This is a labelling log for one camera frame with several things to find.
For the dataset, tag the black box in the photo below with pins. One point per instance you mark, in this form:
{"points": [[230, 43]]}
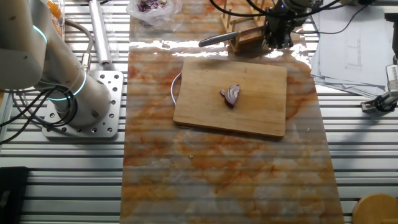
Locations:
{"points": [[12, 196]]}

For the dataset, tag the white plastic wrap roll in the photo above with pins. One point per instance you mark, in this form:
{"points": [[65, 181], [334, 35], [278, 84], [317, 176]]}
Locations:
{"points": [[99, 31]]}

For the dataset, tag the plastic bag of chopped onion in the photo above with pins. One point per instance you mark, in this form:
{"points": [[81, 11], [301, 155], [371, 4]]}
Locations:
{"points": [[152, 11]]}

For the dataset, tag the white paper stack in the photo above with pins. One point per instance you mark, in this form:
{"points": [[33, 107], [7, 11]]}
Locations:
{"points": [[351, 56]]}

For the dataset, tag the grey camera on clamp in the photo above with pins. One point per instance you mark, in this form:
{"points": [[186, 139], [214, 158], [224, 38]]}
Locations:
{"points": [[384, 102]]}

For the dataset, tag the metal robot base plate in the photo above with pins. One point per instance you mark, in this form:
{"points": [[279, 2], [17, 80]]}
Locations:
{"points": [[110, 93]]}

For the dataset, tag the wooden cutting board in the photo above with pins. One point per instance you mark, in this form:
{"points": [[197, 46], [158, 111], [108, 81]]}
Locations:
{"points": [[202, 102]]}

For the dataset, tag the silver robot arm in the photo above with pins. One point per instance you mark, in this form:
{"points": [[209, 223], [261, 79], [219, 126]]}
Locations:
{"points": [[25, 46]]}

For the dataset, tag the orange marbled table mat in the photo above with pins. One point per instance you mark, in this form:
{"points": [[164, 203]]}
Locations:
{"points": [[217, 174]]}

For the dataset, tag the wooden peg rack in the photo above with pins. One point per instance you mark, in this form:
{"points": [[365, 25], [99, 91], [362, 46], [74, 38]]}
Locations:
{"points": [[248, 39]]}

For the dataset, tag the steel cleaver knife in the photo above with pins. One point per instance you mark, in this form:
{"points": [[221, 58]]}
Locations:
{"points": [[217, 39]]}

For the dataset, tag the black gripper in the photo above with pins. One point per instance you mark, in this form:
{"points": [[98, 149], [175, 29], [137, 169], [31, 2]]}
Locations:
{"points": [[278, 23]]}

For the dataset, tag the orange fruit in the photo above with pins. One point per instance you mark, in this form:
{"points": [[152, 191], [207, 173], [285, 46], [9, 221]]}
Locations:
{"points": [[58, 28], [54, 9]]}

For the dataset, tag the red onion chunk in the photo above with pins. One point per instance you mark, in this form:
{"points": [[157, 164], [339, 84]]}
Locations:
{"points": [[231, 96]]}

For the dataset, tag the wooden mug tree stand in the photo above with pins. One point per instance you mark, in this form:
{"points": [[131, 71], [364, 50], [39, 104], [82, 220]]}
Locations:
{"points": [[376, 210]]}

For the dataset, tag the clear plastic fruit container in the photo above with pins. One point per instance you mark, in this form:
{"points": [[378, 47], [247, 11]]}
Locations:
{"points": [[57, 20]]}

